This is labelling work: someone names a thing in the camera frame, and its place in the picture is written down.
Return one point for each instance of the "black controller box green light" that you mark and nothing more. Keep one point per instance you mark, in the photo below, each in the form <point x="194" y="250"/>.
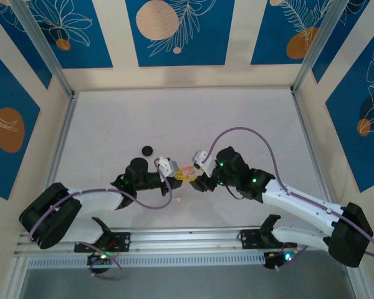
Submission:
<point x="272" y="260"/>
<point x="96" y="258"/>

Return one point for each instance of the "pink earbud charging case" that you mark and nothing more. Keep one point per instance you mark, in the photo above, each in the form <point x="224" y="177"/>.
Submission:
<point x="188" y="169"/>

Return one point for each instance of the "aluminium lower frame bar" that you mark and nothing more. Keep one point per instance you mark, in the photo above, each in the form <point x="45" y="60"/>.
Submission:
<point x="360" y="285"/>
<point x="15" y="280"/>

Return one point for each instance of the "black earbud charging case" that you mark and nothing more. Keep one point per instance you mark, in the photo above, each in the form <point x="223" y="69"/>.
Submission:
<point x="147" y="150"/>

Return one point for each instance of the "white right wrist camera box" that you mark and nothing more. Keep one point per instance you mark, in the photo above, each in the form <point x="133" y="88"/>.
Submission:
<point x="205" y="160"/>

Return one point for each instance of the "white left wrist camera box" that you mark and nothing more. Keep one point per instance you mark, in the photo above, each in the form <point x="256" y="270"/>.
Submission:
<point x="166" y="165"/>

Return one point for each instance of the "aluminium cross rail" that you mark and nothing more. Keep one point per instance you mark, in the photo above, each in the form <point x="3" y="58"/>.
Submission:
<point x="190" y="238"/>

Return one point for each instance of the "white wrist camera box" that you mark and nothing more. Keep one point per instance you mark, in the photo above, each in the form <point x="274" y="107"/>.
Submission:
<point x="205" y="160"/>
<point x="166" y="165"/>

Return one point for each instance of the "aluminium side rail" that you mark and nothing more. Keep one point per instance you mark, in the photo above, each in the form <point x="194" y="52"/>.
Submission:
<point x="60" y="140"/>
<point x="311" y="149"/>

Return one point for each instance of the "aluminium frame post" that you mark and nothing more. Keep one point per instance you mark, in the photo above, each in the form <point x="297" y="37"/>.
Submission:
<point x="321" y="40"/>
<point x="40" y="40"/>

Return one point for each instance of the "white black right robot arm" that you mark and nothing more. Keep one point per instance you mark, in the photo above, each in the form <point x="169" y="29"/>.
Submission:
<point x="299" y="199"/>

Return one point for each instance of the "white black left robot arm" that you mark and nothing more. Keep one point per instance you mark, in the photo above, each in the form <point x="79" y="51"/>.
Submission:
<point x="93" y="196"/>

